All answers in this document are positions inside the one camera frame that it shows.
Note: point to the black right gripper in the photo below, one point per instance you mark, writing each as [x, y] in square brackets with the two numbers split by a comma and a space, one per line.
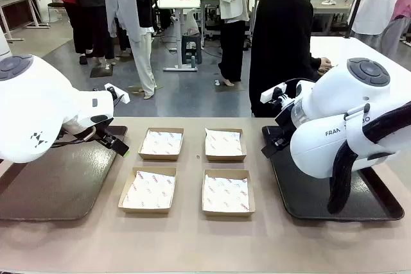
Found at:
[282, 133]

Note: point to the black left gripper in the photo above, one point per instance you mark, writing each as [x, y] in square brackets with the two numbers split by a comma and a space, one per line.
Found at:
[104, 137]

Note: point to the white printed paper liner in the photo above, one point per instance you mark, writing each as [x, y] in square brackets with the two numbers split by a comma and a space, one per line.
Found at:
[223, 142]
[226, 193]
[149, 190]
[160, 142]

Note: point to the brown cardboard food box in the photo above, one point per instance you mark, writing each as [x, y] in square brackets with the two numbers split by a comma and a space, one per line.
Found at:
[144, 210]
[228, 214]
[160, 158]
[224, 158]

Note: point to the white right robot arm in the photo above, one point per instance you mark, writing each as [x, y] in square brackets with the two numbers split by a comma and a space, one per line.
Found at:
[346, 100]

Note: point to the person's right forearm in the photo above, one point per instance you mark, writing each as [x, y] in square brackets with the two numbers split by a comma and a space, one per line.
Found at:
[313, 63]

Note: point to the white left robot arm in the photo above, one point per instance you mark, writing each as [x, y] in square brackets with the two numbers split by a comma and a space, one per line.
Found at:
[38, 110]

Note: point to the brown plastic tray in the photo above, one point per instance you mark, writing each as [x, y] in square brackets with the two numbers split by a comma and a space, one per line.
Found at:
[64, 190]

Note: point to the person's right hand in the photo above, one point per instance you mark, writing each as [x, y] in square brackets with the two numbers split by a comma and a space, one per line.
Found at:
[324, 65]

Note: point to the person in black cardigan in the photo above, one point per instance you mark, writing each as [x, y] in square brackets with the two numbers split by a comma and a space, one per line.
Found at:
[279, 30]

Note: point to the white side table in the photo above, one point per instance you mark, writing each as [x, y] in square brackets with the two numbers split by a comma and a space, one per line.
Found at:
[337, 49]

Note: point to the grey plastic step stool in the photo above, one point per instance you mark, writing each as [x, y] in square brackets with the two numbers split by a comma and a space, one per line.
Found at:
[191, 41]

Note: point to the black office chair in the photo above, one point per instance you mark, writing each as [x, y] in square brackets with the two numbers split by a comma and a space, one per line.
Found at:
[56, 5]

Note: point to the white standing desk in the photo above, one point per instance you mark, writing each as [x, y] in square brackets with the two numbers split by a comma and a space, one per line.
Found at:
[178, 1]

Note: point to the wooden top work table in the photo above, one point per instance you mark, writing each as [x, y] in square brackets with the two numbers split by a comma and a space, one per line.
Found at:
[334, 6]

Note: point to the black stand pole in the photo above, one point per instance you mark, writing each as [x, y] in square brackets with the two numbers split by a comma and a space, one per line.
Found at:
[356, 4]

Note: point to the grey hanging skirt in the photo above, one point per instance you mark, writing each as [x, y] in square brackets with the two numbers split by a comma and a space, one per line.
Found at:
[398, 36]

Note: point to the pink hanging garment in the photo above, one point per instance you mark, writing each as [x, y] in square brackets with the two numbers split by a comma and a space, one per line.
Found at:
[403, 4]

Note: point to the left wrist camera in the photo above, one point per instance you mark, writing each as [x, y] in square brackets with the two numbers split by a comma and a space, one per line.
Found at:
[117, 92]

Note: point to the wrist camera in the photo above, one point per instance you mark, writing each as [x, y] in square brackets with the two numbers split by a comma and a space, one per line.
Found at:
[271, 94]
[117, 92]

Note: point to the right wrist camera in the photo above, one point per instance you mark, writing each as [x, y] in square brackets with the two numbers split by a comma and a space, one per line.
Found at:
[271, 94]

